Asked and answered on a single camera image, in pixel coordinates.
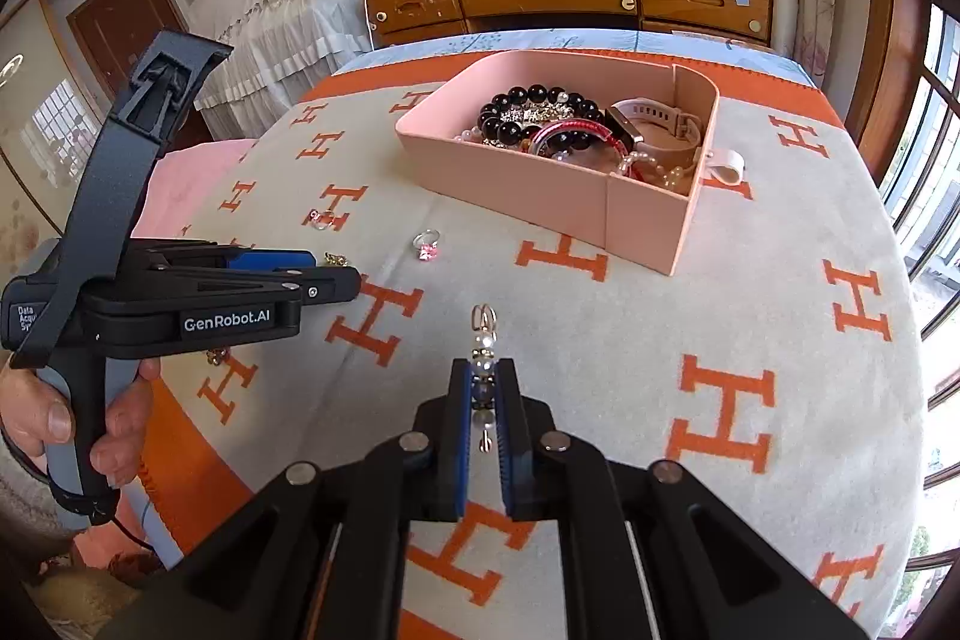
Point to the window with metal grille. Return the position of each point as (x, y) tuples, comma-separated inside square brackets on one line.
[(934, 235)]

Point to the orange beige printed blanket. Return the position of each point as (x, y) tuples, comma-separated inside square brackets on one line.
[(675, 310)]

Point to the person's left hand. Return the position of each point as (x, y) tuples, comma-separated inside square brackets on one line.
[(52, 419)]

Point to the pink smartwatch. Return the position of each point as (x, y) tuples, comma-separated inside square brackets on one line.
[(660, 119)]

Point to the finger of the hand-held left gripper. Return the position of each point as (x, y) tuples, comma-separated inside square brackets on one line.
[(330, 289), (274, 260)]

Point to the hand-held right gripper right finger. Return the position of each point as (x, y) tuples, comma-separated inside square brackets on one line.
[(506, 430)]

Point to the clear glass bangle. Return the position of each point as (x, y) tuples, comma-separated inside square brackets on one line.
[(577, 159)]

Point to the blue flower earring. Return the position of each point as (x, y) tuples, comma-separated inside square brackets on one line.
[(217, 355)]

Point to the person's left forearm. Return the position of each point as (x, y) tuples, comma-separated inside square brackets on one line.
[(22, 535)]

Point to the long pearl strand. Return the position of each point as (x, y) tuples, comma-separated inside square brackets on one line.
[(465, 136)]

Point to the pearl pin brooch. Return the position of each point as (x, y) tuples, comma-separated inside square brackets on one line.
[(486, 340)]

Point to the brown wooden door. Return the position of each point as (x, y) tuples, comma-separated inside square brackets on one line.
[(120, 18)]

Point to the small gold brooch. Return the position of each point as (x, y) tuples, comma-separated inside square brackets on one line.
[(335, 260)]

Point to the pink box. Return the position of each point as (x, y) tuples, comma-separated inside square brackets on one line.
[(525, 205)]

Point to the pink blanket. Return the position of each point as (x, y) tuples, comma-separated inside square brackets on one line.
[(195, 175)]

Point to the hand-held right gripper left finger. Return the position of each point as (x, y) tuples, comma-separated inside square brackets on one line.
[(459, 430)]

